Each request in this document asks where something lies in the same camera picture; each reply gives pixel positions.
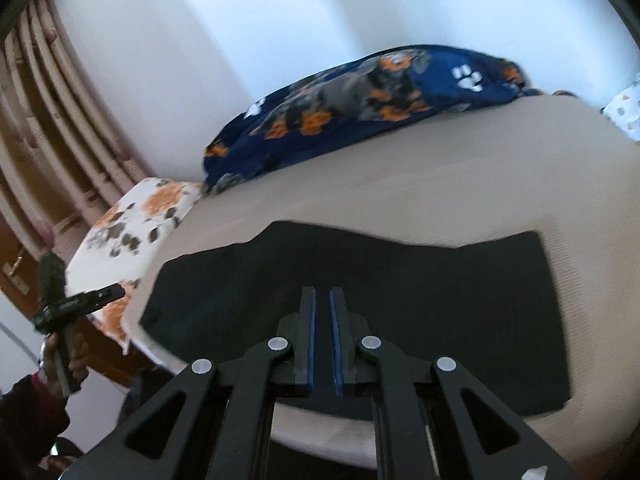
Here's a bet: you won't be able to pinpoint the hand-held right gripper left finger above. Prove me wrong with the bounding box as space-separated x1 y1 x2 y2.
60 286 318 480

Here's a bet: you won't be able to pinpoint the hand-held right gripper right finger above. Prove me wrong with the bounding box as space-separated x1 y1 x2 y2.
327 286 581 480

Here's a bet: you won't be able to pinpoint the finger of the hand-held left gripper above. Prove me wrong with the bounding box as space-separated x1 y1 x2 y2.
66 283 127 315

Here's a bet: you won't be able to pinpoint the black pants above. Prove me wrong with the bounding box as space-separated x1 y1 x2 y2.
139 220 573 418

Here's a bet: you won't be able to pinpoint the person's left forearm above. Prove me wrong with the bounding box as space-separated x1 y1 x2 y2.
0 372 71 461

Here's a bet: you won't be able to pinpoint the person's left hand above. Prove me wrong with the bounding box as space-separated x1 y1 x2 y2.
41 327 90 386

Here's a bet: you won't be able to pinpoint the brown wooden furniture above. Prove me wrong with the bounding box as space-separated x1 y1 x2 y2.
0 220 48 311

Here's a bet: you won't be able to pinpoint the white floral pillow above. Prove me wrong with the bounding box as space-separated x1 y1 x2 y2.
65 177 203 356

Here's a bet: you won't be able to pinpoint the beige curtain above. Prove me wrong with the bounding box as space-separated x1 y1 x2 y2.
0 0 156 261

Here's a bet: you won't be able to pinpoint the bed with beige checked cover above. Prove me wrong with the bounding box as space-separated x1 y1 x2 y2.
125 91 640 473

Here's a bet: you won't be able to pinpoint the blue dog-printed blanket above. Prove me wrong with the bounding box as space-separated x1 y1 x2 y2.
201 46 543 196

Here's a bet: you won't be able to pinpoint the white dotted cloth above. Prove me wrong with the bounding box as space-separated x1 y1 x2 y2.
600 80 640 143

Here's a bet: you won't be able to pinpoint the wooden bed frame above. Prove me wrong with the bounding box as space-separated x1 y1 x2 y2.
75 315 176 376

